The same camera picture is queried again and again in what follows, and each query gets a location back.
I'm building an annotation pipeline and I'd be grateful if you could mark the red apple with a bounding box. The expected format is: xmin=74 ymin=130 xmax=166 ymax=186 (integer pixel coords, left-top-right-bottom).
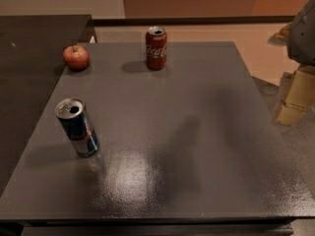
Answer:
xmin=63 ymin=45 xmax=90 ymax=71

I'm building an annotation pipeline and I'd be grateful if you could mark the red coke can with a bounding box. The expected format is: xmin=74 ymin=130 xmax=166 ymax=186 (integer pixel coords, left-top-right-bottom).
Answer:
xmin=146 ymin=26 xmax=167 ymax=71

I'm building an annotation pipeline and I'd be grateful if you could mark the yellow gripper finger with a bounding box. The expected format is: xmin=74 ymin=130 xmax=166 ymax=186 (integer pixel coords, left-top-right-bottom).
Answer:
xmin=268 ymin=23 xmax=291 ymax=46
xmin=275 ymin=65 xmax=315 ymax=126

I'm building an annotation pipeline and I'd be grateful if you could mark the blue silver redbull can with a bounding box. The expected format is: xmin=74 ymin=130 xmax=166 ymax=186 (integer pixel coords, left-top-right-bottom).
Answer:
xmin=55 ymin=98 xmax=99 ymax=157

